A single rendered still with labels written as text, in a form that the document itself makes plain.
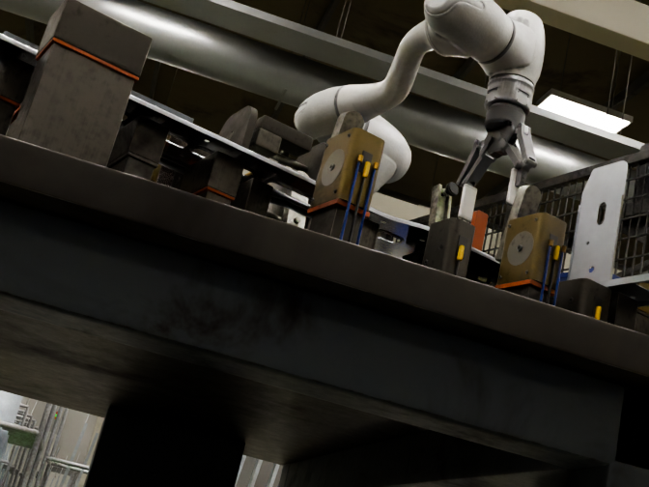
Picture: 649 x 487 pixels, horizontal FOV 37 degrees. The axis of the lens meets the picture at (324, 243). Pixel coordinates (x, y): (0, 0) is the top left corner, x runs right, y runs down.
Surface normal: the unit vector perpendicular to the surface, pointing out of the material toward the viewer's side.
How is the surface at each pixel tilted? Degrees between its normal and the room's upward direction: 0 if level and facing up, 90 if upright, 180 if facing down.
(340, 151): 90
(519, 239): 90
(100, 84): 90
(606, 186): 90
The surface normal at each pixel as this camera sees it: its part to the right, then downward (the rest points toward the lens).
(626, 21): 0.25, -0.26
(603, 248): -0.82, -0.36
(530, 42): 0.61, -0.13
